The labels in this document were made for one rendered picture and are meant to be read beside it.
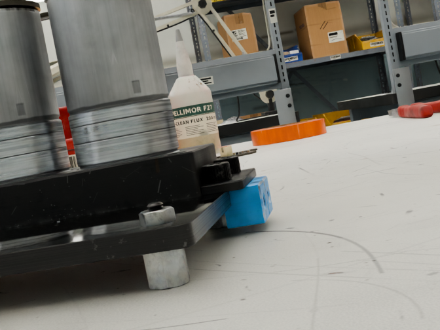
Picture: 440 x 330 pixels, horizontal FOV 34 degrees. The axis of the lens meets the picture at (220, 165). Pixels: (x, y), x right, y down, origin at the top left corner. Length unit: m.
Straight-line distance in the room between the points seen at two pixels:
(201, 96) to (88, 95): 0.39
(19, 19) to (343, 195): 0.10
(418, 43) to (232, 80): 0.68
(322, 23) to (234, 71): 1.93
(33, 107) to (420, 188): 0.10
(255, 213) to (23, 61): 0.06
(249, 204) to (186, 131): 0.39
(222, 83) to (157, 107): 2.36
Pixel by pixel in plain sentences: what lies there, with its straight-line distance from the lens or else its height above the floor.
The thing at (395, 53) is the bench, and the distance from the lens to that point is 2.73.
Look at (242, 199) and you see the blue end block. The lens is 0.16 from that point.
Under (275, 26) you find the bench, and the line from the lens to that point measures 2.62.
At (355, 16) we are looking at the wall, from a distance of 4.92.
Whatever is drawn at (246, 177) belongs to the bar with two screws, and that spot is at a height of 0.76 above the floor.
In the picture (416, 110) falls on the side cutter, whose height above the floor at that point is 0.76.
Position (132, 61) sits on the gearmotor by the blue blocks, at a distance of 0.17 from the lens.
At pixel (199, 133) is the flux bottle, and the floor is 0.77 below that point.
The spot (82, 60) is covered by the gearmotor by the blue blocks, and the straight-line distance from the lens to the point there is 0.17.
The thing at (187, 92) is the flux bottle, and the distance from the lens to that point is 0.55.
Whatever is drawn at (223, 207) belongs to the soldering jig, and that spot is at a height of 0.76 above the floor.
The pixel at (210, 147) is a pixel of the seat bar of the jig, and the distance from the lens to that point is 0.18.
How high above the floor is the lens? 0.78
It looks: 4 degrees down
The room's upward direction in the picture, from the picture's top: 10 degrees counter-clockwise
